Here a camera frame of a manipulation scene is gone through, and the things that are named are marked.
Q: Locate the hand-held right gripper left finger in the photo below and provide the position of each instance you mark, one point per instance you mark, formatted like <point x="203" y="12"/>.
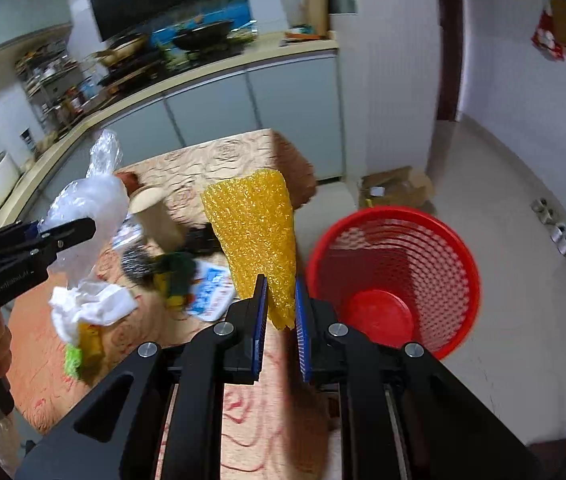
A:
<point x="261" y="330"/>

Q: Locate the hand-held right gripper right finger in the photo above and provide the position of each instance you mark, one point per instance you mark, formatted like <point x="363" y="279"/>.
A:
<point x="303" y="340"/>

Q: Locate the clear plastic bag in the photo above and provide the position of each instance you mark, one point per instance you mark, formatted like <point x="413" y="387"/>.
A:
<point x="98" y="200"/>

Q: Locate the blue white plastic packet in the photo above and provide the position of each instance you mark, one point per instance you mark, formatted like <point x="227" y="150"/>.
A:
<point x="210" y="290"/>

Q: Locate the white tissue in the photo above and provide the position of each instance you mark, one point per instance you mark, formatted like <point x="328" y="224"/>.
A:
<point x="98" y="305"/>

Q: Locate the brown paper cup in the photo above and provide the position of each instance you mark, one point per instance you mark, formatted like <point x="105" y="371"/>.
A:
<point x="155" y="220"/>

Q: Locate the yellow bubble wrap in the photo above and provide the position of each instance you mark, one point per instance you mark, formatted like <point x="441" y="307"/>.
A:
<point x="253" y="230"/>

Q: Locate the green yellow sponge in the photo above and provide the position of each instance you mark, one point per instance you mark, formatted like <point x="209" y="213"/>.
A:
<point x="175" y="275"/>

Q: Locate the yellow foam fruit net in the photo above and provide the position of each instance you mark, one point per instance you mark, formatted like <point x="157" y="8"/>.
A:
<point x="90" y="345"/>

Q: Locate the red plastic mesh basket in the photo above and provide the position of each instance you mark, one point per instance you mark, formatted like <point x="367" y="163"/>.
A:
<point x="388" y="260"/>

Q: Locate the steel wool scourer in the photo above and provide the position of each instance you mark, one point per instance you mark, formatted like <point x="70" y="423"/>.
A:
<point x="135" y="262"/>

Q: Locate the crumpled brown paper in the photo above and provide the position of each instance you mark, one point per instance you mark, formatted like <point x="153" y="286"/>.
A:
<point x="125" y="178"/>

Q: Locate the dark standing packet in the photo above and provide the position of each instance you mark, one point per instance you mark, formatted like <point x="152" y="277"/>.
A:
<point x="25" y="138"/>

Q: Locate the black bristly hair clip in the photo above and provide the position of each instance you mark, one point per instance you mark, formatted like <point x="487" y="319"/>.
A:
<point x="200" y="242"/>

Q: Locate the metal spice rack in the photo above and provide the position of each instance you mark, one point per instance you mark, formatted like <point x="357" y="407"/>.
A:
<point x="48" y="80"/>

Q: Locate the black gas stove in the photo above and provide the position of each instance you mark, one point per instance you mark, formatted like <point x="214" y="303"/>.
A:
<point x="133" y="72"/>

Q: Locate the cardboard box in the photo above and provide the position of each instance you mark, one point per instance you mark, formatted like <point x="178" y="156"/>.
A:
<point x="393" y="185"/>

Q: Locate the beige frying pan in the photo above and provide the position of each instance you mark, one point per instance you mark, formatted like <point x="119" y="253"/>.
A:
<point x="123" y="50"/>

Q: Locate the pale blue kitchen cabinet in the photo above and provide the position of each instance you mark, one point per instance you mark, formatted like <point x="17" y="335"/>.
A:
<point x="288" y="100"/>

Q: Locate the black wok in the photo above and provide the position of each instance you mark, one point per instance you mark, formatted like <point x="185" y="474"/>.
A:
<point x="200" y="35"/>

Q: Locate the grey slippers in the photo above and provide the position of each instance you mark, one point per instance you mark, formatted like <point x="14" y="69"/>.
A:
<point x="543" y="209"/>

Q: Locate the white slippers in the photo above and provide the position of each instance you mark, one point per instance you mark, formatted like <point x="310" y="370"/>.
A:
<point x="561" y="238"/>

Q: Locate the orange teal cloth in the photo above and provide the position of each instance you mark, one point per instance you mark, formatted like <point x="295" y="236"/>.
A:
<point x="305" y="34"/>

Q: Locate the white bottle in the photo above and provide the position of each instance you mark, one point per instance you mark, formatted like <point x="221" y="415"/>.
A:
<point x="293" y="10"/>

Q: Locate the pale wall cabinet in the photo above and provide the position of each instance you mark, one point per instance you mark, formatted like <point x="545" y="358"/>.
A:
<point x="23" y="42"/>

